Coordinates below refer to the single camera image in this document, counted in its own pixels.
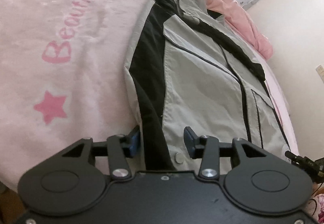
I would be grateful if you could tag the beige wall socket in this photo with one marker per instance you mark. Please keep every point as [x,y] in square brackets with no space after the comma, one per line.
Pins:
[320,70]

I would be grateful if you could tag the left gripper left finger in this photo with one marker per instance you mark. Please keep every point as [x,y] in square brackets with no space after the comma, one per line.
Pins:
[74,179]

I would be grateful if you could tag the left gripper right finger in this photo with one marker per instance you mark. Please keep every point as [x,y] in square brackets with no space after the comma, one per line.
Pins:
[251,177]

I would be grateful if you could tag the grey and black jacket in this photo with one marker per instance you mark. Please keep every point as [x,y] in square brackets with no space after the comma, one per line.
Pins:
[184,67]

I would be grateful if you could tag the pink cartoon blanket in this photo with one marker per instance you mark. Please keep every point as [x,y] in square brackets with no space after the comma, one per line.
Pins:
[63,77]

